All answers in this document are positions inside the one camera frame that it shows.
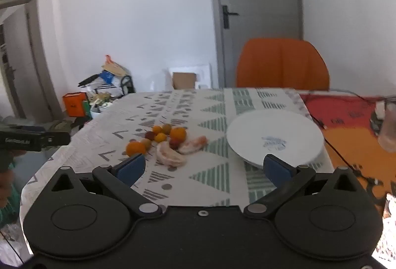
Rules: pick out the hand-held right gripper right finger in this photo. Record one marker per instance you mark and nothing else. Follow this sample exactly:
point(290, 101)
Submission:
point(277, 170)

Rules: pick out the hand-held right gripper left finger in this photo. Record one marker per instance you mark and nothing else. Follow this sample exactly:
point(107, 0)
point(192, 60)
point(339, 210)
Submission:
point(131, 167)

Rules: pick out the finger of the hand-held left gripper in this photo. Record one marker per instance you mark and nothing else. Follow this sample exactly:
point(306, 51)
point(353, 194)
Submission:
point(57, 138)

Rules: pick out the large orange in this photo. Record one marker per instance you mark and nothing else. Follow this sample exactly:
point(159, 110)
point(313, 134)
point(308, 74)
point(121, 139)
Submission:
point(135, 147)
point(178, 134)

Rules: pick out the small yellow-green fruit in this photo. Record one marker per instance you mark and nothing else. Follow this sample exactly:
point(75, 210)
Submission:
point(146, 143)

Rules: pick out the small dark red fruit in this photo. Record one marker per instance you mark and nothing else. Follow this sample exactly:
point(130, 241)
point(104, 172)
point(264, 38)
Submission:
point(150, 135)

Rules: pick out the peeled pomelo segment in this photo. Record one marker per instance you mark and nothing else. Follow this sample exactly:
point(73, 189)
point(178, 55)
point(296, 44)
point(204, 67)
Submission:
point(168, 157)
point(193, 145)

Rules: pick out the small orange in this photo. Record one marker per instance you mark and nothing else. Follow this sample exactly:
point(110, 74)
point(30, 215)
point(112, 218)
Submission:
point(160, 137)
point(157, 129)

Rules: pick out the white plate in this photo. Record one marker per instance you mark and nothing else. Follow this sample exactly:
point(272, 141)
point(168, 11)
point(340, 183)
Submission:
point(278, 126)

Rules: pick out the small brown fruit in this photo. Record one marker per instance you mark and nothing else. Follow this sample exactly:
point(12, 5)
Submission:
point(167, 128)

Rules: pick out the person's left hand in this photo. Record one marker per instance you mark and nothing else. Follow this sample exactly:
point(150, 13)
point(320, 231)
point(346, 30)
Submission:
point(6, 188)

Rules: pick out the orange box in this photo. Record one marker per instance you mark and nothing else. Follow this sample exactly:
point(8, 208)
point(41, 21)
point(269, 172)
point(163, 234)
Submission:
point(75, 104)

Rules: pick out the black long item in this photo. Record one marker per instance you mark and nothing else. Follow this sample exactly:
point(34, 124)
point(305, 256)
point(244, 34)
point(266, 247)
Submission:
point(89, 79)

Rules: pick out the patterned white tablecloth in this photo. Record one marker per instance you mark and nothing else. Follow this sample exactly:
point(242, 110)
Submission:
point(201, 176)

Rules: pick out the blue bag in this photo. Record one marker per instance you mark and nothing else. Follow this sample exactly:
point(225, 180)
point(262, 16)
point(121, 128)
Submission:
point(107, 76)

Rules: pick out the red and orange table mat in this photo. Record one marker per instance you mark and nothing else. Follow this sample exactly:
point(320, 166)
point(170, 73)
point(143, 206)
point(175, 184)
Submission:
point(340, 120)

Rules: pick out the brown cardboard scrap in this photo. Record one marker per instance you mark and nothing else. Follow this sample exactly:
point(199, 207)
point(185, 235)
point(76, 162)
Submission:
point(114, 66)

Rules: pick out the brown cardboard box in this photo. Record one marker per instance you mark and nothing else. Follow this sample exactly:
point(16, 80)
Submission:
point(184, 81)

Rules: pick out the orange chair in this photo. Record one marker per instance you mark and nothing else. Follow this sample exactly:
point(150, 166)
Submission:
point(281, 64)

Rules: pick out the clear plastic cup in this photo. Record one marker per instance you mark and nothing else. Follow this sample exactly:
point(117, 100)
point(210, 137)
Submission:
point(388, 136)

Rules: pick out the patterned cloth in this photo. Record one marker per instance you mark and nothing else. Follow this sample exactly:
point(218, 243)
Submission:
point(390, 225)

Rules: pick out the black metal frame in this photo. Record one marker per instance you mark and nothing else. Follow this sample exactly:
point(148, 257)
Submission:
point(128, 83)

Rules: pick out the grey doorway frame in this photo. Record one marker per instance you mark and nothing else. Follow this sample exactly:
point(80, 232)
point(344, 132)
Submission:
point(32, 40)

